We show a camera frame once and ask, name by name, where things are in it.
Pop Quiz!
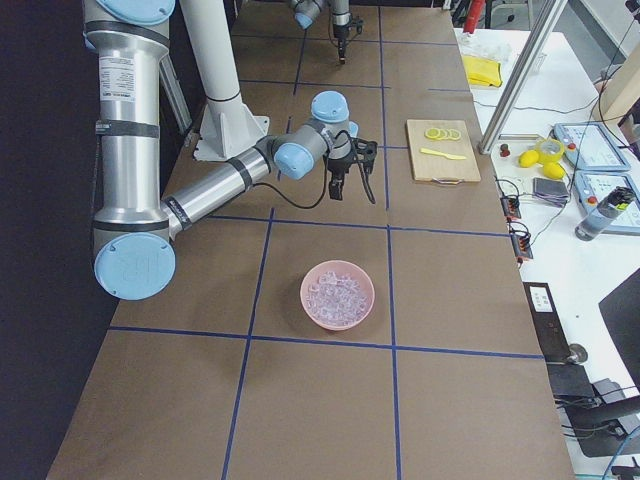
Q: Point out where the wooden cutting board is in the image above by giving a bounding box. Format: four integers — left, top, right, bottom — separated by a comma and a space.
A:
406, 119, 481, 185

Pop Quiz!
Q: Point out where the teach pendant near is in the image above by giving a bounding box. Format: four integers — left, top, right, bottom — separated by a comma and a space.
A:
574, 171, 639, 241

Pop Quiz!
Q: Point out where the pink bowl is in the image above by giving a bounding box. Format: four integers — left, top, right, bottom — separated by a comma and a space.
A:
299, 260, 376, 331

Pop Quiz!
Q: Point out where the red fire extinguisher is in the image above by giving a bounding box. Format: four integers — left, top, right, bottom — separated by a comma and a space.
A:
463, 0, 486, 34

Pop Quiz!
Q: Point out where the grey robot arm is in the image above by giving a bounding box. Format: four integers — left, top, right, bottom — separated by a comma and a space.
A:
83, 1, 377, 300
285, 0, 364, 65

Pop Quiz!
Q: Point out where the whole yellow lemon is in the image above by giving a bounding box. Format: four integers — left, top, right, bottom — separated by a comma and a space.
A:
518, 150, 540, 168
542, 162, 566, 180

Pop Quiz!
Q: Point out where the teach pendant far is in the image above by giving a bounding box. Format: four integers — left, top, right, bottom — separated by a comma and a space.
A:
552, 122, 631, 172

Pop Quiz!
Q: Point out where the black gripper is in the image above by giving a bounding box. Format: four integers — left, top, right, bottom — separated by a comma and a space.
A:
331, 13, 364, 65
328, 136, 378, 201

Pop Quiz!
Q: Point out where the orange connector block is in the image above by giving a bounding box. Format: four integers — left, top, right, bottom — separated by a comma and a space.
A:
508, 221, 533, 265
500, 194, 521, 221

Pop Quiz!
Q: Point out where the pile of clear ice cubes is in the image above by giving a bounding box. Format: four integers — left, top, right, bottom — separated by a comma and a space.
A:
303, 271, 372, 327

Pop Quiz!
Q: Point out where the yellow cloth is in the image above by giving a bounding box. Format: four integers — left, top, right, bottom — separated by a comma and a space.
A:
462, 55, 503, 88

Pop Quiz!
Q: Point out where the black monitor stand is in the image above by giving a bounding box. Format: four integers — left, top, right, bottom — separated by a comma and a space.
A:
564, 272, 639, 458

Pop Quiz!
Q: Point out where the orange connector block far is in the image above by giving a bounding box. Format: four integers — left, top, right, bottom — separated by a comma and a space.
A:
500, 194, 521, 221

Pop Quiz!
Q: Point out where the yellow plastic knife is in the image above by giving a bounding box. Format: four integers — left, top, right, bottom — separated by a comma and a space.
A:
420, 148, 467, 161

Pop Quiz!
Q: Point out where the purple grey cloth pouch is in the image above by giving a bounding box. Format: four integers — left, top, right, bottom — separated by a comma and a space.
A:
532, 177, 570, 206

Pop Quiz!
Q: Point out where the aluminium frame post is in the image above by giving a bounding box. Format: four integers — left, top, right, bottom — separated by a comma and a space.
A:
478, 0, 568, 154

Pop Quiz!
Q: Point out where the clear water bottle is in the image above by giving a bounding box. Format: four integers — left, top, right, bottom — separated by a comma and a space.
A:
574, 186, 636, 241

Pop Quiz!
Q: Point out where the teach pendant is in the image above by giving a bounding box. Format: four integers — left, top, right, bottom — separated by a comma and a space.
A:
552, 122, 631, 172
574, 171, 639, 241

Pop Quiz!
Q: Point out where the orange connector block near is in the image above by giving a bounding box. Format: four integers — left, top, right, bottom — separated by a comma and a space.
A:
508, 221, 533, 265

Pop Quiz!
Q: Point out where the yellow tape roll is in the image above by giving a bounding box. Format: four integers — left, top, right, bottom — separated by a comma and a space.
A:
535, 138, 565, 165

